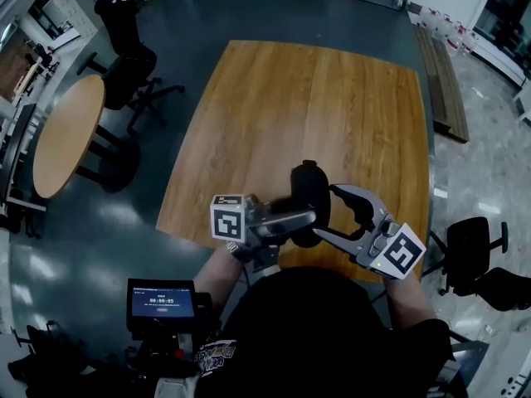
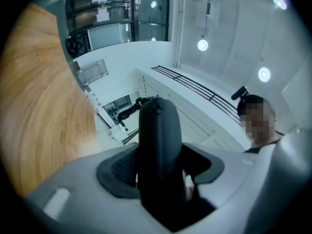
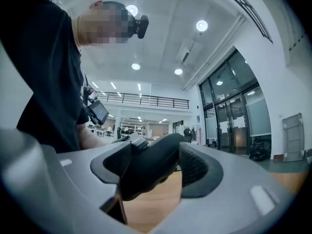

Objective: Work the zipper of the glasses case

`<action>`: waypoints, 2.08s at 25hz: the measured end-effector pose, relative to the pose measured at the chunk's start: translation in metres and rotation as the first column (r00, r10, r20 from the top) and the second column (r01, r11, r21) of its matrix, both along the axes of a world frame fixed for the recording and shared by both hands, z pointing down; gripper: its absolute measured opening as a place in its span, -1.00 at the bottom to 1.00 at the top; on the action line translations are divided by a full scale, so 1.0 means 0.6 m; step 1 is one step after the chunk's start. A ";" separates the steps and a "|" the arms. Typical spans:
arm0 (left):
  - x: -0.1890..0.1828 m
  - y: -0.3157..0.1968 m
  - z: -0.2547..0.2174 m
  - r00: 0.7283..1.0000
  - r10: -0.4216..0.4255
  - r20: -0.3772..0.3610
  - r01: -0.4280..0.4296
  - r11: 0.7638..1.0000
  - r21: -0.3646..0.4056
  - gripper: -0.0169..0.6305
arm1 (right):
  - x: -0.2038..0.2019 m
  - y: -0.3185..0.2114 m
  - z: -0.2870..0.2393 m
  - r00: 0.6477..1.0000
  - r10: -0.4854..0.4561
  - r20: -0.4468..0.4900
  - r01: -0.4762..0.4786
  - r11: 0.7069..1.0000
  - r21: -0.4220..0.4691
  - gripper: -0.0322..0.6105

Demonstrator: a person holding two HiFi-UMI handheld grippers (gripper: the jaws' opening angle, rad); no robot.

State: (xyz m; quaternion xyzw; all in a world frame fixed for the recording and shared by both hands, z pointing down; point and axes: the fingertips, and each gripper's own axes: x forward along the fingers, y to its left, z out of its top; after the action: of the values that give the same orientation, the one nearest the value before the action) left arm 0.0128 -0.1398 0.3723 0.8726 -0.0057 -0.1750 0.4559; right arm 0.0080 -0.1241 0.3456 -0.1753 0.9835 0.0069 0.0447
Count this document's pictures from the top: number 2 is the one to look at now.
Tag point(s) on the black oval case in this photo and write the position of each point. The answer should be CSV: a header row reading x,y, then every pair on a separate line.
x,y
158,135

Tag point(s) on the black framed glass entrance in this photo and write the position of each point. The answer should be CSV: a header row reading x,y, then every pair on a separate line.
x,y
117,30

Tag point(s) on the black head-worn camera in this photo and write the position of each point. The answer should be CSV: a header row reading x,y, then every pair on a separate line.
x,y
240,92

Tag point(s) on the row of clear water jugs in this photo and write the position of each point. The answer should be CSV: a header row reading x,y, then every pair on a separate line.
x,y
92,100

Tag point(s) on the round ceiling light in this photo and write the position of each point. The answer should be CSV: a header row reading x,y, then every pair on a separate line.
x,y
280,2
202,44
264,74

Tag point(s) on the person's black shirt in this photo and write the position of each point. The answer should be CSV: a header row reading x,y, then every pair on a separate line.
x,y
256,150

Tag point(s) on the white wall pipes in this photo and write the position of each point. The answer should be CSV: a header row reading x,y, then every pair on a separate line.
x,y
180,25

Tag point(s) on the person's head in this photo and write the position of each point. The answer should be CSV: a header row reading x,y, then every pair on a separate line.
x,y
256,121

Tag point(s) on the dark glass window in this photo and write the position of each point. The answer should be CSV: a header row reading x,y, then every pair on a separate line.
x,y
117,106

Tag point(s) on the white sink cabinet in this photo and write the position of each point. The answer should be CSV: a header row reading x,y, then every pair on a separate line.
x,y
118,133

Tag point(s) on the grey folded table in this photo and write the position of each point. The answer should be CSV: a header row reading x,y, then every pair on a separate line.
x,y
92,72

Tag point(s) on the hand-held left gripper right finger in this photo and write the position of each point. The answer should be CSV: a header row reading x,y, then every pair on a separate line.
x,y
231,179

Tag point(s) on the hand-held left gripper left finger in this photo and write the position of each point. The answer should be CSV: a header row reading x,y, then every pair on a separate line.
x,y
85,199

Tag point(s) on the black balcony railing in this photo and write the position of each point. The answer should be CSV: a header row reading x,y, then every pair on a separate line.
x,y
195,86

